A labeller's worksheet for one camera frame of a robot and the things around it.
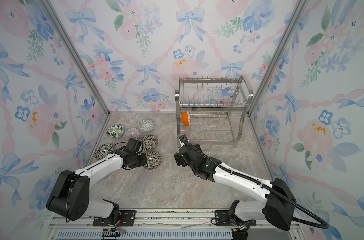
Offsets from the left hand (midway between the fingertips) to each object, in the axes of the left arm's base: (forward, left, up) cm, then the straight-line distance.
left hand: (145, 159), depth 90 cm
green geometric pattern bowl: (+28, +5, -2) cm, 29 cm away
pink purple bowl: (+21, +13, -1) cm, 25 cm away
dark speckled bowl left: (+7, +29, -2) cm, 30 cm away
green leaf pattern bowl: (+23, +26, -2) cm, 35 cm away
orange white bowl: (+26, -24, +8) cm, 36 cm away
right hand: (0, -23, +13) cm, 27 cm away
